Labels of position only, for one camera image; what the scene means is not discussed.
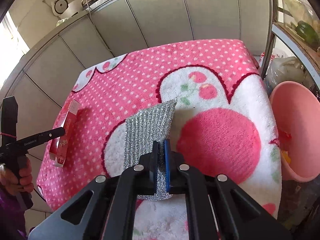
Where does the red cigarette box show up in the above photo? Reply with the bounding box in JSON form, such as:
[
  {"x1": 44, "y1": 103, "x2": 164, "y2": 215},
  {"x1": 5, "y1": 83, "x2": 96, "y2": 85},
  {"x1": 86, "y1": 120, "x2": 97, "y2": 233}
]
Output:
[{"x1": 49, "y1": 99, "x2": 80, "y2": 167}]

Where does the silver glitter scouring cloth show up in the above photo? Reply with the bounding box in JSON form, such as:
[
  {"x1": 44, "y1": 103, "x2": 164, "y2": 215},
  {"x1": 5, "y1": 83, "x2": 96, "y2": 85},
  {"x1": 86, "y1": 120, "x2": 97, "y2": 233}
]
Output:
[{"x1": 124, "y1": 98, "x2": 177, "y2": 201}]

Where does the grey kitchen cabinet counter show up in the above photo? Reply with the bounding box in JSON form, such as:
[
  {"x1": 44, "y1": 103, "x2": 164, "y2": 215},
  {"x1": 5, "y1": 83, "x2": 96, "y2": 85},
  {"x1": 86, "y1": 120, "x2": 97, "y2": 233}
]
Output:
[{"x1": 1, "y1": 0, "x2": 270, "y2": 105}]

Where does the person's left hand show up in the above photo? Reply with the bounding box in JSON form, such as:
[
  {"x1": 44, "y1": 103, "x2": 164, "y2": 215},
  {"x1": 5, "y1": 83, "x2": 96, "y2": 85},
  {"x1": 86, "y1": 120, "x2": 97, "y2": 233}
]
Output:
[{"x1": 0, "y1": 155, "x2": 34, "y2": 196}]

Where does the pink polka dot blanket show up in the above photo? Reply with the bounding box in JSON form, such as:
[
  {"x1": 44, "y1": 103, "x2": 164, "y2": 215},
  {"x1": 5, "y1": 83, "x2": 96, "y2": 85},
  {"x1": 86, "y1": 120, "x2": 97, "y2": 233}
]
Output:
[{"x1": 37, "y1": 39, "x2": 281, "y2": 239}]

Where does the pink plastic basin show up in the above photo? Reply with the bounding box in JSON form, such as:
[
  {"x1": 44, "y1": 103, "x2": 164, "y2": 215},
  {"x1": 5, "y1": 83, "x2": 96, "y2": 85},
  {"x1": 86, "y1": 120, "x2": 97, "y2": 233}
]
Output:
[{"x1": 270, "y1": 81, "x2": 319, "y2": 183}]

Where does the white rice cooker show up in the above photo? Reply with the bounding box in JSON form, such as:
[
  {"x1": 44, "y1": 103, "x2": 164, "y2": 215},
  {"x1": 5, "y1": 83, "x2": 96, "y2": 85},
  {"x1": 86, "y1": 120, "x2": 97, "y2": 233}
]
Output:
[{"x1": 51, "y1": 0, "x2": 83, "y2": 19}]

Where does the white plastic sack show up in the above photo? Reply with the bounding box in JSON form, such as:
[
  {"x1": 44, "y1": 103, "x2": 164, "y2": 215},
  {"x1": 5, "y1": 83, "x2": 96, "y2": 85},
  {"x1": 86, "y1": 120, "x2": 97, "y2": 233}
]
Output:
[{"x1": 264, "y1": 48, "x2": 304, "y2": 93}]

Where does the metal shelf rack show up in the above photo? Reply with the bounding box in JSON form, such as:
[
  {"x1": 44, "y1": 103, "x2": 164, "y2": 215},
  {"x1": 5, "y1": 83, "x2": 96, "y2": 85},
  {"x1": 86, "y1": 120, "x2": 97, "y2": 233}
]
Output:
[{"x1": 260, "y1": 0, "x2": 319, "y2": 88}]

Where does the green bell pepper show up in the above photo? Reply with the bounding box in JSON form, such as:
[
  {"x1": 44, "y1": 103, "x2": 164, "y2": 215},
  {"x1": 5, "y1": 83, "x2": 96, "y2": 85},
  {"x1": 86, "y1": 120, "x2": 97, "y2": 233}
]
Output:
[{"x1": 296, "y1": 21, "x2": 319, "y2": 47}]

